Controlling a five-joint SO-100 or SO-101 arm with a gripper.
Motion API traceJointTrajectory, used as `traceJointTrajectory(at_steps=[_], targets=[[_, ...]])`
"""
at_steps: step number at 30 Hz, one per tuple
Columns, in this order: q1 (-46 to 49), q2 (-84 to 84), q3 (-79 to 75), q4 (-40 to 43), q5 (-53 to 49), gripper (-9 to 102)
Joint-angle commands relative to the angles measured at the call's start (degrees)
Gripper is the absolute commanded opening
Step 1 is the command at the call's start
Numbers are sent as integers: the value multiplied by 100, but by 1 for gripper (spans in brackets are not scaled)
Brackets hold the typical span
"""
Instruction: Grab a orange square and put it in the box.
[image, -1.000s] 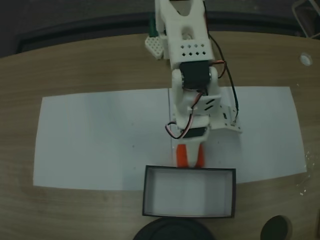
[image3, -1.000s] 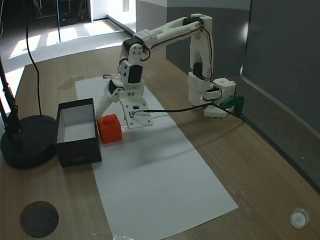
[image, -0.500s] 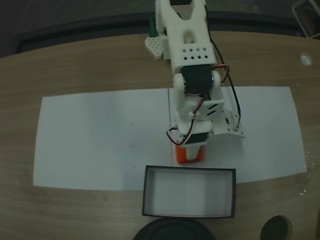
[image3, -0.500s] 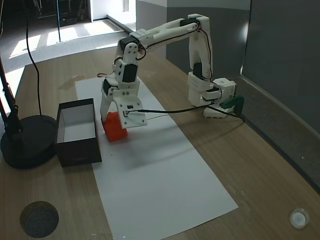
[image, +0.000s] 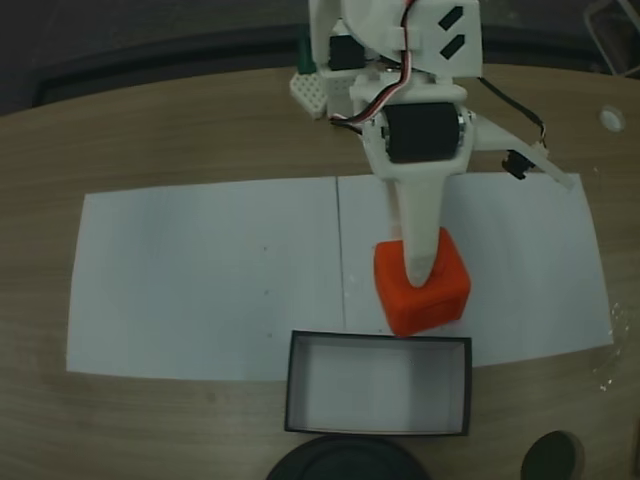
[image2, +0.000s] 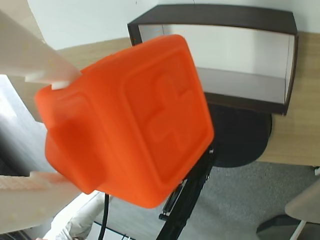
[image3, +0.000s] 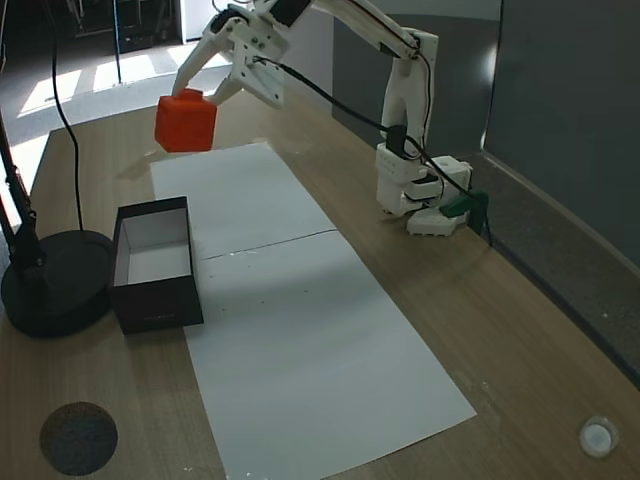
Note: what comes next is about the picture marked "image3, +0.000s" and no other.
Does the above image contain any orange cube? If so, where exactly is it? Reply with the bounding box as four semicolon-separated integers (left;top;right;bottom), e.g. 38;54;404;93
153;88;220;154

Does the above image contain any dark brown open box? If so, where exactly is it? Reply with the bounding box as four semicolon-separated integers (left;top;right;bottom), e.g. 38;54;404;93
109;195;205;336

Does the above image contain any white paper sheet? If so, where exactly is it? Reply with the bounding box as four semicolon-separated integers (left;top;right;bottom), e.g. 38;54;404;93
184;229;478;479
149;141;339;261

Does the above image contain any green table clamp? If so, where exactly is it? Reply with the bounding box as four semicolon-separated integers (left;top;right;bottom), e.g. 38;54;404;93
442;191;494;247

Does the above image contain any black lamp stand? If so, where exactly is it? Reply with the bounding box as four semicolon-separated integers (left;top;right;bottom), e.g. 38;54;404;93
0;109;115;339

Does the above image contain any dark round table hole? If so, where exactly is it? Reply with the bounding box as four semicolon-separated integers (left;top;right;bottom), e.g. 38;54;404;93
38;401;120;476

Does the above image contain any white round table cap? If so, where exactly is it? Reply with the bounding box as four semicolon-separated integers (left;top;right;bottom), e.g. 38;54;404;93
578;414;620;459

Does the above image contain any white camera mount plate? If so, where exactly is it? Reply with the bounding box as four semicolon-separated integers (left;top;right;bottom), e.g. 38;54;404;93
240;53;287;110

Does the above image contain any black camera cable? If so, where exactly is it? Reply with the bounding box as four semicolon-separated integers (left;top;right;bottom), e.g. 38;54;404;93
252;55;477;202

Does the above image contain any black lamp cable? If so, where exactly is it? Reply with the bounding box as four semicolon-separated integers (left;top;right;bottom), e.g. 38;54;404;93
48;0;86;234

